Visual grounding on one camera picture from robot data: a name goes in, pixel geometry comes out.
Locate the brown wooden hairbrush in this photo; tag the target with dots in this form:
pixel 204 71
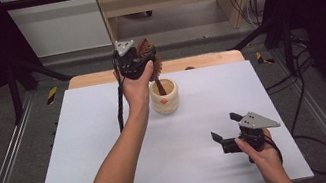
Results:
pixel 152 63

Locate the person's right hand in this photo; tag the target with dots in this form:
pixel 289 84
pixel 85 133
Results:
pixel 261 162

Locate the cream wooden cup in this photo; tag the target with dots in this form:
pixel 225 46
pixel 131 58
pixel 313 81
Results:
pixel 165 99

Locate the black metal frame stand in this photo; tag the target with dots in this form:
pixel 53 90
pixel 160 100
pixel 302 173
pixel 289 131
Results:
pixel 15 90
pixel 279 33

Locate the white cabinet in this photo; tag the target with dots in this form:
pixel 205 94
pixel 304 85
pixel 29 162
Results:
pixel 61 24

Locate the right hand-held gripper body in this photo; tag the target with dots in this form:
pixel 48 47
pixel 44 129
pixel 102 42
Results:
pixel 254 131

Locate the person's left hand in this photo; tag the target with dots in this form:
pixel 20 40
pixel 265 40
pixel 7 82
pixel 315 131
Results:
pixel 137 91

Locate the yellow black floor tape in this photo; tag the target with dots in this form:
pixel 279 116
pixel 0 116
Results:
pixel 52 95
pixel 262 59

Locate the white table board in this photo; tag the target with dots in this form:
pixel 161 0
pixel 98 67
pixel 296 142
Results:
pixel 204 165

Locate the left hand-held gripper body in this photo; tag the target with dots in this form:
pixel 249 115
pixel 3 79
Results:
pixel 130 61

